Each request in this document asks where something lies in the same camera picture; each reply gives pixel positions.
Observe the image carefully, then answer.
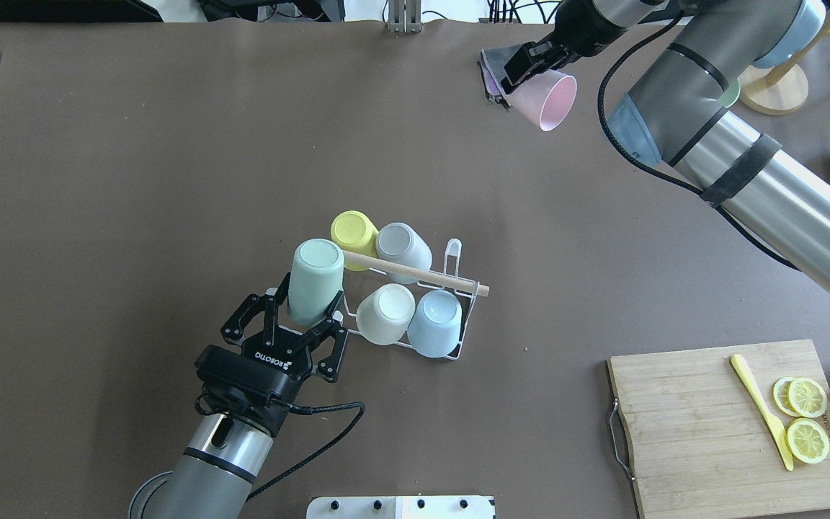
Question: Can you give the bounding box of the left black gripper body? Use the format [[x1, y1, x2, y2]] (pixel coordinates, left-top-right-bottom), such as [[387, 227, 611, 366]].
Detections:
[[195, 326, 314, 433]]

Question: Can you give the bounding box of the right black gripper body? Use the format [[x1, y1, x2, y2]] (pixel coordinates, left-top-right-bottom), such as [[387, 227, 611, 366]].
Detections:
[[553, 1, 646, 57]]

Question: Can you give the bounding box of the pink cup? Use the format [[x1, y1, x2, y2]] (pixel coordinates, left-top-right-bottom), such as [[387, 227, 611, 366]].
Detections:
[[505, 70, 579, 132]]

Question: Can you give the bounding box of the light green cup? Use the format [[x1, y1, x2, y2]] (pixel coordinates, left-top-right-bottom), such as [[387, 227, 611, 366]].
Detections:
[[287, 239, 344, 327]]

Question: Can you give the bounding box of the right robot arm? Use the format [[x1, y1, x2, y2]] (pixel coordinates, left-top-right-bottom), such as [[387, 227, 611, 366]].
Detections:
[[597, 1, 830, 293]]

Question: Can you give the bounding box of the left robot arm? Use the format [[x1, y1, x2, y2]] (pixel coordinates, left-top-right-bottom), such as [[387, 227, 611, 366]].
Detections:
[[128, 283, 365, 518]]

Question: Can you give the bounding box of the white cup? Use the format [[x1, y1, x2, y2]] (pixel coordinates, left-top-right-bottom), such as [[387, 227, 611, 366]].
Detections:
[[356, 283, 416, 345]]

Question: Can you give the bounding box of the yellow cup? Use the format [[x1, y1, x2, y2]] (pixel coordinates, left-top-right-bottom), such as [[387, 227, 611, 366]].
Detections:
[[330, 210, 378, 257]]

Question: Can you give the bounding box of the light blue cup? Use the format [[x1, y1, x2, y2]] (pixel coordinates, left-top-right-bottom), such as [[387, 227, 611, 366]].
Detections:
[[406, 290, 462, 358]]

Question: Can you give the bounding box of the grey cup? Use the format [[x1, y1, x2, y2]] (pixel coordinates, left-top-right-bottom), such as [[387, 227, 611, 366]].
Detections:
[[375, 221, 434, 270]]

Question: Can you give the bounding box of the grey folded cloth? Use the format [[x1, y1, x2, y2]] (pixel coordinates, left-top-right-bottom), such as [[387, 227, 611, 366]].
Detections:
[[478, 44, 521, 111]]

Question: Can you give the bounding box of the white control box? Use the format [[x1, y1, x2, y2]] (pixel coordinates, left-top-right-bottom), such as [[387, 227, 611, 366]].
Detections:
[[305, 494, 496, 518]]

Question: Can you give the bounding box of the green bowl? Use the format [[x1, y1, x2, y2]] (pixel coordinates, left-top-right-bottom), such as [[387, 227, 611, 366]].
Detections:
[[718, 79, 741, 108]]

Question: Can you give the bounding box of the bamboo cutting board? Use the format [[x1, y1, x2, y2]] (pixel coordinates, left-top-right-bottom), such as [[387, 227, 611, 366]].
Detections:
[[608, 340, 830, 518]]

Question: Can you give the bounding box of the lemon slice upper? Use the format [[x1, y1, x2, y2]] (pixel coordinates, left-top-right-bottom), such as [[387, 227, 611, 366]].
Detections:
[[772, 377, 828, 418]]

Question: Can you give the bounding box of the lemon slice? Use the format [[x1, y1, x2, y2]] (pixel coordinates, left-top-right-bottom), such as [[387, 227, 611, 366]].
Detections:
[[772, 377, 828, 418], [786, 417, 830, 464]]

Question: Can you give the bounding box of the lemon slice lower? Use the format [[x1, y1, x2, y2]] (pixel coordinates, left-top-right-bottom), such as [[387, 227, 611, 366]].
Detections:
[[786, 417, 830, 464]]

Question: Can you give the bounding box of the white wire cup holder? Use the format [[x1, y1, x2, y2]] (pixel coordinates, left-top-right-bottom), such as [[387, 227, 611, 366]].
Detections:
[[340, 239, 488, 361]]

